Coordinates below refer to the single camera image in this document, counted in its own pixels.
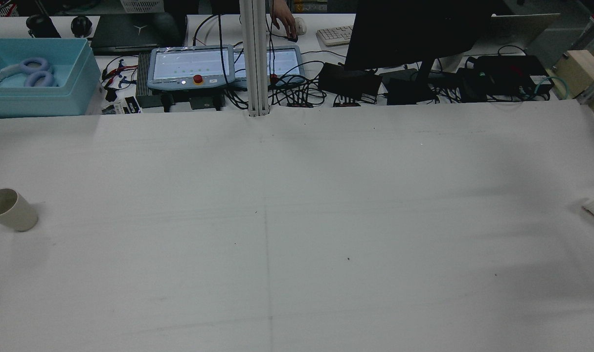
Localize beige plastic cup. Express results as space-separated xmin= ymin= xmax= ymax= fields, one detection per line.
xmin=0 ymin=188 xmax=39 ymax=232

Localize black power brick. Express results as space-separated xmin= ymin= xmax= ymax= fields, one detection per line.
xmin=318 ymin=62 xmax=382 ymax=99

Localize teach pendant with red button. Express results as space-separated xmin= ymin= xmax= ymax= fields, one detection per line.
xmin=147 ymin=45 xmax=235 ymax=92
xmin=233 ymin=45 xmax=305 ymax=90

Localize black adapter block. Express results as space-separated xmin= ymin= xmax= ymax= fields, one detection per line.
xmin=140 ymin=94 xmax=174 ymax=109
xmin=189 ymin=95 xmax=226 ymax=110

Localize white keyboard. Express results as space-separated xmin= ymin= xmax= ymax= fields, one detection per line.
xmin=316 ymin=25 xmax=355 ymax=47

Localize person in red shirt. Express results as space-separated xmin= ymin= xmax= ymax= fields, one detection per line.
xmin=270 ymin=0 xmax=298 ymax=41

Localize black labelled box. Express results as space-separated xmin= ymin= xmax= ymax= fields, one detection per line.
xmin=114 ymin=96 xmax=142 ymax=115

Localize black monitor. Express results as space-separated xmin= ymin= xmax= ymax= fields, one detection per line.
xmin=343 ymin=0 xmax=493 ymax=105

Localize gray ribbed metal box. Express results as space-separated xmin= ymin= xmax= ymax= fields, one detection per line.
xmin=136 ymin=50 xmax=153 ymax=97

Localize dark laptop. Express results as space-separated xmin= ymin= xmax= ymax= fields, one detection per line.
xmin=91 ymin=12 xmax=187 ymax=55

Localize light blue storage box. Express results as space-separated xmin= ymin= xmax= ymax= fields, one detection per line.
xmin=0 ymin=38 xmax=102 ymax=119

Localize white plastic basket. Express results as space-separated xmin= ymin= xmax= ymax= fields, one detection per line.
xmin=119 ymin=0 xmax=166 ymax=14

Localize black electronics box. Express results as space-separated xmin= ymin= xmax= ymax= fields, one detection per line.
xmin=466 ymin=55 xmax=554 ymax=98

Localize black rounded gadget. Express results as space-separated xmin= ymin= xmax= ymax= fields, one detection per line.
xmin=71 ymin=16 xmax=93 ymax=38
xmin=25 ymin=14 xmax=62 ymax=39

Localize beige flat board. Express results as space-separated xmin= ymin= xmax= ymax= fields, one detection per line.
xmin=490 ymin=13 xmax=562 ymax=48

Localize wooden block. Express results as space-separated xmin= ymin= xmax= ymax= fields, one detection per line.
xmin=554 ymin=47 xmax=594 ymax=132

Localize lilac headphones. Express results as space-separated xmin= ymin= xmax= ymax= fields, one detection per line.
xmin=0 ymin=57 xmax=58 ymax=88

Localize aluminium profile post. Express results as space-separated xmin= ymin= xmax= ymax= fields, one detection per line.
xmin=239 ymin=0 xmax=271 ymax=117

